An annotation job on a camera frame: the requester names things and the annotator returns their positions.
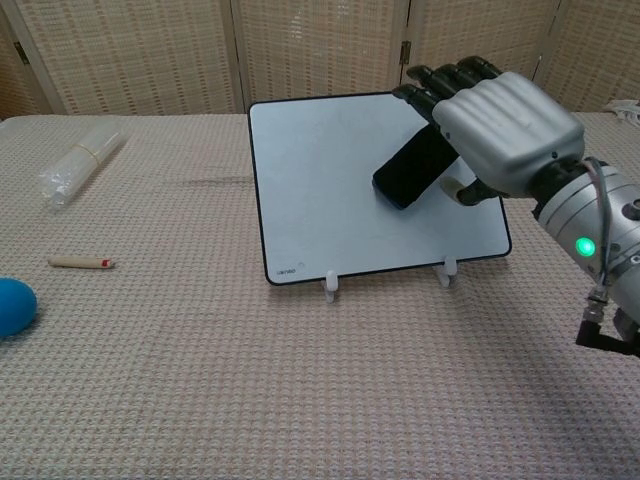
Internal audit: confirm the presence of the grey robot arm cable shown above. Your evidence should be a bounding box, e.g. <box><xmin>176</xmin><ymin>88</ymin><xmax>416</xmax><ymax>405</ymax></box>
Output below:
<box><xmin>582</xmin><ymin>156</ymin><xmax>614</xmax><ymax>304</ymax></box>

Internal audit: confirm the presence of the beige marker pen red band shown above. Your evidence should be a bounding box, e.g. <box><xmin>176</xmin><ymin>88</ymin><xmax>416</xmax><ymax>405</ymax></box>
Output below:
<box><xmin>48</xmin><ymin>255</ymin><xmax>117</xmax><ymax>271</ymax></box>

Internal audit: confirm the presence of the white plastic board stand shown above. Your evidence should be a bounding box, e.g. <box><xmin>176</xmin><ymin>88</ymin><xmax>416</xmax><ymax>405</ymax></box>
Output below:
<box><xmin>320</xmin><ymin>255</ymin><xmax>460</xmax><ymax>304</ymax></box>

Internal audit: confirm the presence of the white board with black frame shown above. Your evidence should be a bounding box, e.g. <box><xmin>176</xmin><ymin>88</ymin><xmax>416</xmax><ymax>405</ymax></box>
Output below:
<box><xmin>247</xmin><ymin>91</ymin><xmax>514</xmax><ymax>288</ymax></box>

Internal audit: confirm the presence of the roll of clear plastic bags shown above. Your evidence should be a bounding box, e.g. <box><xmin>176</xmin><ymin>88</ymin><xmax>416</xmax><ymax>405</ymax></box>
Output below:
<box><xmin>39</xmin><ymin>116</ymin><xmax>125</xmax><ymax>211</ymax></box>

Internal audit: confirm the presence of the beige woven tablecloth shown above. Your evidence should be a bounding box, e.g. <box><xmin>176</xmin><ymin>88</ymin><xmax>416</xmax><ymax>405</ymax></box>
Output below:
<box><xmin>0</xmin><ymin>110</ymin><xmax>640</xmax><ymax>480</ymax></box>

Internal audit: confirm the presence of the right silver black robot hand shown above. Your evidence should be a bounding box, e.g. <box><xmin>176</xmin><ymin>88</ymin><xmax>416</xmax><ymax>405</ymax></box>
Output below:
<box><xmin>391</xmin><ymin>55</ymin><xmax>587</xmax><ymax>207</ymax></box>

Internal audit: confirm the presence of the black whiteboard eraser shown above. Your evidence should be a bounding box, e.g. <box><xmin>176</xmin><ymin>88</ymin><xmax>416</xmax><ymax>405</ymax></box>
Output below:
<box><xmin>372</xmin><ymin>119</ymin><xmax>460</xmax><ymax>210</ymax></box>

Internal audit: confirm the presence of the blue ball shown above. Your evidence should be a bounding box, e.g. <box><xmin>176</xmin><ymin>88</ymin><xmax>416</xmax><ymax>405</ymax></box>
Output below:
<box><xmin>0</xmin><ymin>276</ymin><xmax>39</xmax><ymax>342</ymax></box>

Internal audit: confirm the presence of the woven folding screen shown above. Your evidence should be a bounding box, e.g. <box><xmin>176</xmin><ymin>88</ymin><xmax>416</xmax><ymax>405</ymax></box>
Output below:
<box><xmin>0</xmin><ymin>0</ymin><xmax>640</xmax><ymax>121</ymax></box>

